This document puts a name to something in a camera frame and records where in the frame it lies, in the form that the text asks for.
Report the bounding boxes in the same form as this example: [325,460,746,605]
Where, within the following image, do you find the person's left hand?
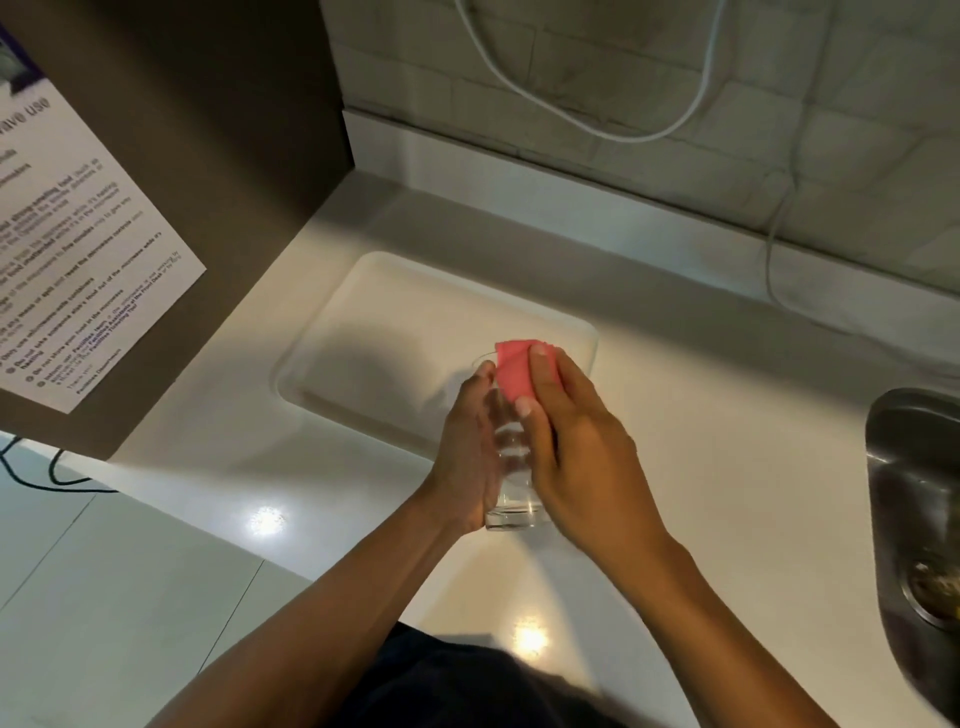
[417,360,502,536]

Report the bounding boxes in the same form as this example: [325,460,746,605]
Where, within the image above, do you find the person's right hand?
[513,344,670,568]

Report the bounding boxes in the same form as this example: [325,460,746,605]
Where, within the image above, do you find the pink cleaning cloth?
[494,339,561,400]

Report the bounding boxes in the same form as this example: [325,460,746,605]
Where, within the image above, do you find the clear drinking glass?
[470,351,546,532]

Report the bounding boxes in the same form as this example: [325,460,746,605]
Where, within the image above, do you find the person's left forearm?
[146,487,486,728]

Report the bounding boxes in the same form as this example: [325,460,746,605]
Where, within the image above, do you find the person's right forearm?
[592,528,843,728]

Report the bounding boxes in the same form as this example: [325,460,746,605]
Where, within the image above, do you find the white plastic tray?
[272,250,600,460]

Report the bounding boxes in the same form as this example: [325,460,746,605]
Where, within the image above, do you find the person's dark clothing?
[327,621,627,728]

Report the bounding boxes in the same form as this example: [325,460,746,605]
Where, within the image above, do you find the stainless steel sink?
[865,387,960,725]

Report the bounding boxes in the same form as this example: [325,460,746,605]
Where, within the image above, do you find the brown cabinet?
[0,0,355,463]

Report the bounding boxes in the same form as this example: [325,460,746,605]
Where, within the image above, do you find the metal sink drain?
[902,556,960,630]

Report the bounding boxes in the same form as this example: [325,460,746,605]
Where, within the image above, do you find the printed paper notice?
[0,22,208,416]

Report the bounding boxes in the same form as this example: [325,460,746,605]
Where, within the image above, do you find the thin white cable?
[762,0,960,376]

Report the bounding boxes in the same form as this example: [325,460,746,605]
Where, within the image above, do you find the thick white cable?
[453,0,730,145]

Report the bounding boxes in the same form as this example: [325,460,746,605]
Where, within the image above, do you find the black cable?
[0,434,119,495]

